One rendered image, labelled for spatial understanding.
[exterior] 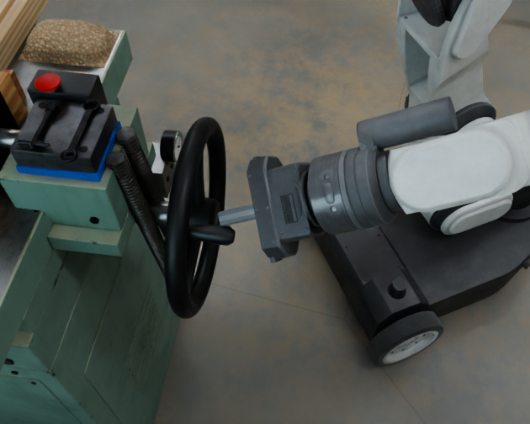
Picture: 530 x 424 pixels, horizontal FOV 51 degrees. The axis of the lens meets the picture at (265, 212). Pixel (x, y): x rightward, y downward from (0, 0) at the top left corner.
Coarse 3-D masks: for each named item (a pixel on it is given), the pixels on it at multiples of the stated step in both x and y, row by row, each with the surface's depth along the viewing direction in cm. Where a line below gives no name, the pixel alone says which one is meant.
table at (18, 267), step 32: (32, 64) 86; (64, 64) 86; (128, 64) 94; (0, 192) 72; (0, 224) 69; (32, 224) 69; (128, 224) 74; (0, 256) 66; (32, 256) 68; (0, 288) 64; (32, 288) 69; (0, 320) 63; (0, 352) 64
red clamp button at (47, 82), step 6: (48, 72) 67; (36, 78) 66; (42, 78) 66; (48, 78) 66; (54, 78) 66; (60, 78) 66; (36, 84) 66; (42, 84) 65; (48, 84) 65; (54, 84) 66; (60, 84) 66; (42, 90) 65; (48, 90) 66
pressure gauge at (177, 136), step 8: (168, 136) 106; (176, 136) 106; (160, 144) 106; (168, 144) 106; (176, 144) 107; (160, 152) 106; (168, 152) 106; (176, 152) 108; (168, 160) 108; (176, 160) 108
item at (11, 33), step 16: (16, 0) 89; (32, 0) 91; (48, 0) 96; (16, 16) 87; (32, 16) 91; (0, 32) 85; (16, 32) 87; (0, 48) 83; (16, 48) 88; (0, 64) 84
